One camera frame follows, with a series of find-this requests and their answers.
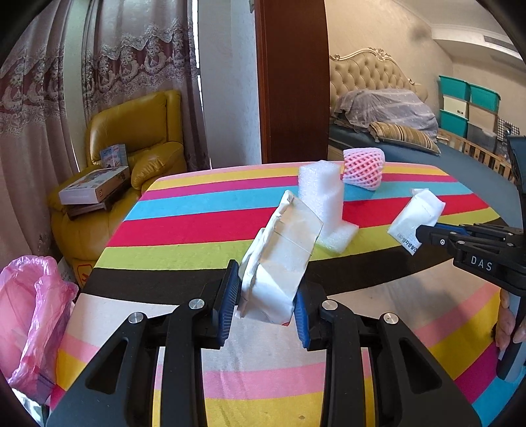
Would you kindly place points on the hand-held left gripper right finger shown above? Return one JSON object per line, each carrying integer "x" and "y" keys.
{"x": 302, "y": 320}

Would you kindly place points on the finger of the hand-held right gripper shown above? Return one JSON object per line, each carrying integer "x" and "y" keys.
{"x": 441, "y": 238}
{"x": 493, "y": 234}

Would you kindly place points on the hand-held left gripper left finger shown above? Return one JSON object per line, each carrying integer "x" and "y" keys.
{"x": 228, "y": 304}

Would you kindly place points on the white paper packet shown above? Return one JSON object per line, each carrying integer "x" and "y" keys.
{"x": 415, "y": 217}

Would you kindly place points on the white paper carton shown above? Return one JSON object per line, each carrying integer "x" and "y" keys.
{"x": 279, "y": 262}

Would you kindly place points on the pink plastic trash bag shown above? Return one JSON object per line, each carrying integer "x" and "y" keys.
{"x": 28, "y": 320}

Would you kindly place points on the person's right hand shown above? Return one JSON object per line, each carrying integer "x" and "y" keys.
{"x": 504, "y": 324}

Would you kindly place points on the blue bed mattress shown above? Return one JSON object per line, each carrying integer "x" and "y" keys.
{"x": 452, "y": 168}

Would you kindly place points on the rainbow striped tablecloth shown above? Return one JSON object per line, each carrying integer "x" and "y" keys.
{"x": 185, "y": 226}

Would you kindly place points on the pink foam fruit net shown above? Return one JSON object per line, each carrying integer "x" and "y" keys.
{"x": 363, "y": 168}

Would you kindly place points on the brown striped pillow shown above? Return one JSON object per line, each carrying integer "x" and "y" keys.
{"x": 407, "y": 135}

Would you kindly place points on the white stepped foam block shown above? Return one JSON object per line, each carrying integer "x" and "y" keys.
{"x": 320, "y": 197}

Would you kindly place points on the grey dotted blanket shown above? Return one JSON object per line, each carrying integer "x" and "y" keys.
{"x": 390, "y": 102}

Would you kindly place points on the stack of storage boxes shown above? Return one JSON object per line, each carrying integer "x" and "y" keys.
{"x": 454, "y": 88}

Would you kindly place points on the dark flat book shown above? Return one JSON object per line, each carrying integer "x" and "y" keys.
{"x": 88, "y": 210}

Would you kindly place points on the flat white cardboard box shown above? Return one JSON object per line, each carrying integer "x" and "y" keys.
{"x": 90, "y": 187}

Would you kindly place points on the small blue pink box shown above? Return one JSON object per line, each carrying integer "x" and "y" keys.
{"x": 113, "y": 156}

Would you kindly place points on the ceiling air vent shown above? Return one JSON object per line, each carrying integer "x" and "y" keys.
{"x": 499, "y": 42}

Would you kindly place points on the yellow leather armchair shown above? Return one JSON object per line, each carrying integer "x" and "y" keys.
{"x": 123, "y": 123}

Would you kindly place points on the pink lace patterned curtain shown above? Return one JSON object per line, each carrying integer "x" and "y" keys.
{"x": 135, "y": 61}
{"x": 33, "y": 102}

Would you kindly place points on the wooden bed rail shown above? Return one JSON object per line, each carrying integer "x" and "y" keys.
{"x": 472, "y": 148}

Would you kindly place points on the brown wooden door frame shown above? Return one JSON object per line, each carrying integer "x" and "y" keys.
{"x": 291, "y": 82}

